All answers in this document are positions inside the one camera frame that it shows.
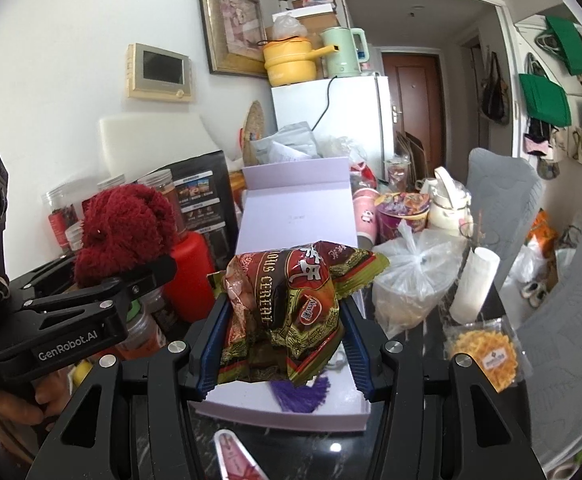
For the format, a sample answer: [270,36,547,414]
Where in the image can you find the instant noodle cup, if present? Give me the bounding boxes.
[373,192,432,246]

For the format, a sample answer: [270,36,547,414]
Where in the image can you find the clear jar with red contents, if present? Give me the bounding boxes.
[46,185,82,248]

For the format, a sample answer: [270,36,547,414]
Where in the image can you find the white paper roll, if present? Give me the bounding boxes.
[449,246,500,324]

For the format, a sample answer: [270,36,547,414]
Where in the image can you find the black printed package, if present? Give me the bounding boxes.
[158,150,239,256]

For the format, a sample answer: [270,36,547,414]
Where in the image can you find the brown gold snack packet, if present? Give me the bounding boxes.
[208,240,392,386]

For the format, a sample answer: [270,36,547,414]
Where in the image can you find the white teapot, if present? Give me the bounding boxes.
[423,166,473,233]

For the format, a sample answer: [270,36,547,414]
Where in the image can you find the black power cord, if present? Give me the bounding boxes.
[312,77,339,131]

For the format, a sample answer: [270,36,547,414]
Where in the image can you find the person's left hand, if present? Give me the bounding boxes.
[0,372,74,431]

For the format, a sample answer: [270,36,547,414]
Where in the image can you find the green electric kettle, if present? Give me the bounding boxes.
[319,26,369,80]

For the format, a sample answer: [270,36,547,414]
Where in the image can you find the green tote bag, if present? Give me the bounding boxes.
[545,15,582,75]
[518,73,572,128]

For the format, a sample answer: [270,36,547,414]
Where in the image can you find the white foam board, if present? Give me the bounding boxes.
[97,114,224,173]

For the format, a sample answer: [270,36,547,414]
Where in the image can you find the pink panda cup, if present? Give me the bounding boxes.
[353,187,379,248]

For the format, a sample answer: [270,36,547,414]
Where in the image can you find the pink packet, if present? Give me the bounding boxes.
[213,429,264,480]

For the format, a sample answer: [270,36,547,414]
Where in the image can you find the brown door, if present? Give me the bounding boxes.
[382,51,444,181]

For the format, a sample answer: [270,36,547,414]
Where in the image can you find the orange filled plastic jar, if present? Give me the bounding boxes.
[121,305,164,361]

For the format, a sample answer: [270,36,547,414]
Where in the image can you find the cardboard box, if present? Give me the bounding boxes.
[298,12,342,43]

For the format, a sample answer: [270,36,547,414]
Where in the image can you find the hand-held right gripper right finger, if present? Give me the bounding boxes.
[341,297,546,480]

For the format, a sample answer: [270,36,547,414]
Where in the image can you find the small clear plastic bag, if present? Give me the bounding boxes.
[271,14,308,41]

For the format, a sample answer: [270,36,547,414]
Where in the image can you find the white labelled jar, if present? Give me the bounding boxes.
[138,170,179,233]

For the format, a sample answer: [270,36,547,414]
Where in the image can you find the dark red fluffy plush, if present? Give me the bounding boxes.
[74,185,178,288]

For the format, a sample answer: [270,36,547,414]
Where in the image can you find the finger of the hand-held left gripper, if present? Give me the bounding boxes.
[8,257,79,293]
[21,254,178,321]

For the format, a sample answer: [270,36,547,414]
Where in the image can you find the plastic bag with food container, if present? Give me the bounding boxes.
[373,220,466,338]

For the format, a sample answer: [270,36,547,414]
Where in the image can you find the purple sachet with tassel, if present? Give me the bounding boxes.
[269,377,332,413]

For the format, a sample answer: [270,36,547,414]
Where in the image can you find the wall intercom panel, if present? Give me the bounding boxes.
[125,43,194,103]

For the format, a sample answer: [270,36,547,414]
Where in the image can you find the yellow cooking pot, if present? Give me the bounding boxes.
[262,36,336,87]

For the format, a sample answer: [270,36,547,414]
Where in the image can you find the white flat box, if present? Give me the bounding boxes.
[272,4,336,28]

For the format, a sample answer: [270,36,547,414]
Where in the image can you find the crumpled clear plastic bag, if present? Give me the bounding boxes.
[318,135,366,166]

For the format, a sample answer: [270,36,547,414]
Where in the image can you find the white plastic bag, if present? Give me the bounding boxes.
[508,247,539,286]

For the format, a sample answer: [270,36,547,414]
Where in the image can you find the waffle cookie packet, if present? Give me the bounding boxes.
[443,317,522,393]

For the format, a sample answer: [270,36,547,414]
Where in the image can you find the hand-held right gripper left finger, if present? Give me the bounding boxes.
[28,292,232,480]

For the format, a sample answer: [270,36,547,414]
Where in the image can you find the folded cardboard sheets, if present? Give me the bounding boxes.
[396,131,429,181]

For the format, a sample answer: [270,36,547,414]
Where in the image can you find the glass jar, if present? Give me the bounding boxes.
[385,157,412,193]

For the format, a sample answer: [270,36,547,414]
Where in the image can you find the orange bag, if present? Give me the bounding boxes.
[528,210,559,256]

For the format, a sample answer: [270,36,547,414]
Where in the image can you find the woven straw fan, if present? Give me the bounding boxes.
[241,101,264,141]

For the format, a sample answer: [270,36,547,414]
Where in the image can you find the white mailer bags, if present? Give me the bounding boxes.
[251,122,322,166]

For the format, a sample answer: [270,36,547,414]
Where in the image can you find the dark hanging handbag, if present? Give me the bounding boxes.
[480,52,510,123]

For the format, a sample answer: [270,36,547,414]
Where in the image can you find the gold framed picture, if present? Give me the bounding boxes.
[196,0,269,79]

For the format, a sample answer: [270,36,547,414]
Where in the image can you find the lemon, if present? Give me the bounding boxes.
[71,360,94,386]

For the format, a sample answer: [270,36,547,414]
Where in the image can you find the lavender gift box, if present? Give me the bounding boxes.
[194,156,372,433]

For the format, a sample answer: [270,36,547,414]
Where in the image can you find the white fridge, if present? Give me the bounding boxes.
[271,75,396,183]

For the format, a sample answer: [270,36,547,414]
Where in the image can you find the red plastic bottle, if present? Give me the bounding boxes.
[163,232,219,323]

